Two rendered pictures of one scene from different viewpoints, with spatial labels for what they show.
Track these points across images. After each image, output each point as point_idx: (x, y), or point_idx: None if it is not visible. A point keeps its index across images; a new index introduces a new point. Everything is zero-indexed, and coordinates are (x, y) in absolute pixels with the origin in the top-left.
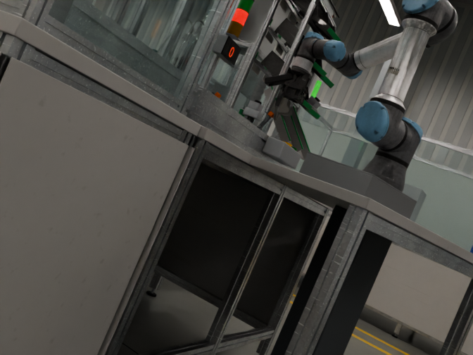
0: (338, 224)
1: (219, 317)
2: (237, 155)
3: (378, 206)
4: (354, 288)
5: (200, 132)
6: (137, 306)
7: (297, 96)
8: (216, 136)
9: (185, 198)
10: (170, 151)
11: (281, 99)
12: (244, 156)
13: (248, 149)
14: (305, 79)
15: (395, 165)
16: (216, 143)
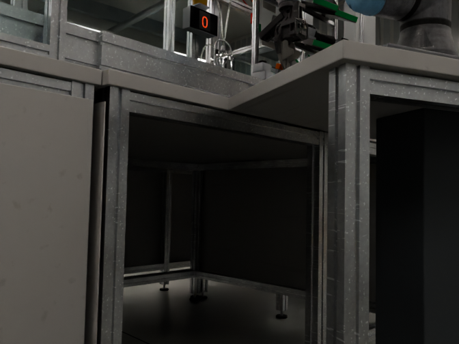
0: (388, 138)
1: (309, 315)
2: (196, 99)
3: (367, 48)
4: (444, 211)
5: (103, 78)
6: (120, 331)
7: (294, 31)
8: (133, 77)
9: (127, 169)
10: (57, 111)
11: (281, 44)
12: (212, 100)
13: None
14: (296, 9)
15: (429, 29)
16: (140, 87)
